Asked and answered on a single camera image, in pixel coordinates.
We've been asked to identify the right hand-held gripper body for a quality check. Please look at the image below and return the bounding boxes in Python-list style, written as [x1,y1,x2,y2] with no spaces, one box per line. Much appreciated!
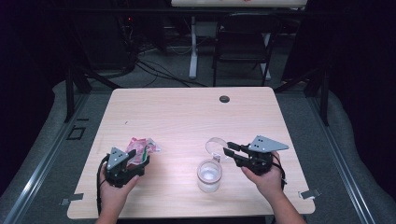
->
[239,134,290,175]

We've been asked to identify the black folding chair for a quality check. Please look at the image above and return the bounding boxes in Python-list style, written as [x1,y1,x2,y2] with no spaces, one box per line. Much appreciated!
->
[212,12,283,88]

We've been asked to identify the person's left hand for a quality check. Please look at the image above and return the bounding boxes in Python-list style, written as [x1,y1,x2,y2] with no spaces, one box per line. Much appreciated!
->
[98,172,140,214]

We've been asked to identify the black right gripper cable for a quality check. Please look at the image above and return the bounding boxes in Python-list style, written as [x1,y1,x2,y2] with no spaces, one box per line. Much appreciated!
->
[270,153,288,190]

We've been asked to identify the person's right hand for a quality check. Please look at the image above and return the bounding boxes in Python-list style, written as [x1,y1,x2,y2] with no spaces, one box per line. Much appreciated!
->
[241,152,286,203]

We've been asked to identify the grey tape piece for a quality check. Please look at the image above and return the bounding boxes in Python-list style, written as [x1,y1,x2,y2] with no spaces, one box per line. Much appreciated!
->
[298,189,321,201]
[60,192,84,207]

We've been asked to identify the black metal crossbar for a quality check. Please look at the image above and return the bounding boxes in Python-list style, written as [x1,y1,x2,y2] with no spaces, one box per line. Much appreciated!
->
[46,7,312,15]

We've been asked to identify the black tape square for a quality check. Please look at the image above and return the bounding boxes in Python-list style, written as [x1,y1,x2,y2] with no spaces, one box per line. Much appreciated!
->
[66,124,87,141]

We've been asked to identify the black metal stand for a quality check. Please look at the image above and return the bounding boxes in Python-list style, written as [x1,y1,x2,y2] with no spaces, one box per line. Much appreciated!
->
[274,68,331,127]
[64,66,122,124]

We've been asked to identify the clear glass jar with hinged lid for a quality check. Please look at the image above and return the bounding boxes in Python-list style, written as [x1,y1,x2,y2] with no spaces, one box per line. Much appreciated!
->
[196,136,230,193]

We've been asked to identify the red and white snack bag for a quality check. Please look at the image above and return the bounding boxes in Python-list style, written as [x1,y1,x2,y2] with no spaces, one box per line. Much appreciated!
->
[125,137,162,166]

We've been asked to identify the black floor cables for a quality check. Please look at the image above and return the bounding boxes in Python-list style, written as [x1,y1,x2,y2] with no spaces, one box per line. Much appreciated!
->
[134,59,208,89]

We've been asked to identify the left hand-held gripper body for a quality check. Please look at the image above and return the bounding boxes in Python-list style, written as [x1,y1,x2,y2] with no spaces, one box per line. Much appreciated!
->
[104,147,149,189]

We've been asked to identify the aluminium floor rail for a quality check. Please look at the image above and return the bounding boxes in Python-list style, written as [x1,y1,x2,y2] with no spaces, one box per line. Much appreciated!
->
[306,92,377,224]
[0,92,90,224]

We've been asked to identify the dark computer tower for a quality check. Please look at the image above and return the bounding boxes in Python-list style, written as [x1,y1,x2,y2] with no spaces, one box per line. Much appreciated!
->
[74,12,138,71]

